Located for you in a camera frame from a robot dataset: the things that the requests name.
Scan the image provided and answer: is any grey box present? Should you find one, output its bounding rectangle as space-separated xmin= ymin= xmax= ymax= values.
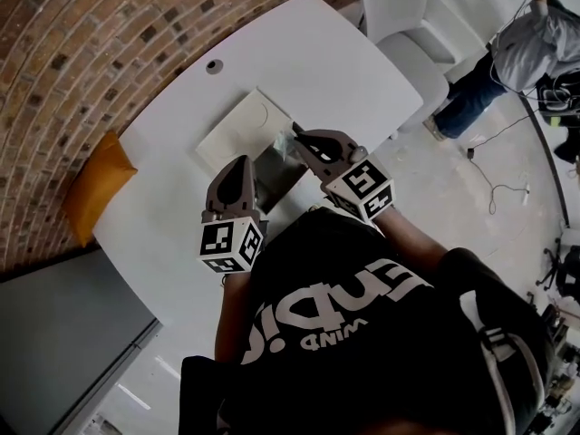
xmin=195 ymin=86 xmax=314 ymax=215

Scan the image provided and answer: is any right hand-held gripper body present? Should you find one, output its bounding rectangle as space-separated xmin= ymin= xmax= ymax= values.
xmin=320 ymin=146 xmax=397 ymax=224

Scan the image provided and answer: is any grey shoulder strap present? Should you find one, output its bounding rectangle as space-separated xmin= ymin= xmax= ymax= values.
xmin=478 ymin=325 xmax=547 ymax=435

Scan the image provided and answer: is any black office chair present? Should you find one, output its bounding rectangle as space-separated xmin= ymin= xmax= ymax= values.
xmin=534 ymin=237 xmax=580 ymax=299

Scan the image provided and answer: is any white chair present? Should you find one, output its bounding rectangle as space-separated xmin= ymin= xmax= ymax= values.
xmin=359 ymin=0 xmax=451 ymax=138

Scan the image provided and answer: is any orange cushion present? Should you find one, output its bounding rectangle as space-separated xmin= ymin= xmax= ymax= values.
xmin=61 ymin=130 xmax=139 ymax=249

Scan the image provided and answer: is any person's right forearm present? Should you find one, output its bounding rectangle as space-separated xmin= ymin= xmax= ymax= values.
xmin=370 ymin=208 xmax=449 ymax=267

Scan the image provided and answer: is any person's black printed t-shirt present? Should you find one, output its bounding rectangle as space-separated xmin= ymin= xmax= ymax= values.
xmin=178 ymin=206 xmax=557 ymax=435

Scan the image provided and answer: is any black equipment backpack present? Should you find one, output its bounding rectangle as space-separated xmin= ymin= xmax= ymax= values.
xmin=536 ymin=72 xmax=580 ymax=129

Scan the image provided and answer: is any grey cabinet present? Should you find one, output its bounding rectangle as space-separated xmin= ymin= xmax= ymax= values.
xmin=0 ymin=246 xmax=162 ymax=435

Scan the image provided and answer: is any person's left forearm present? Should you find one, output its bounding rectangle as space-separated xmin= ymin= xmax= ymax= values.
xmin=214 ymin=268 xmax=256 ymax=363

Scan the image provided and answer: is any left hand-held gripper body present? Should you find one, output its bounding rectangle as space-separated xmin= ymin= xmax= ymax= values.
xmin=197 ymin=206 xmax=269 ymax=276

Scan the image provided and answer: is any black cable with adapter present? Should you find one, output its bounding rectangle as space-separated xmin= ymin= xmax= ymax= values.
xmin=466 ymin=111 xmax=543 ymax=218

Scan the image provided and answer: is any cream box lid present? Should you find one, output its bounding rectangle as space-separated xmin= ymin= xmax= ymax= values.
xmin=195 ymin=86 xmax=293 ymax=172

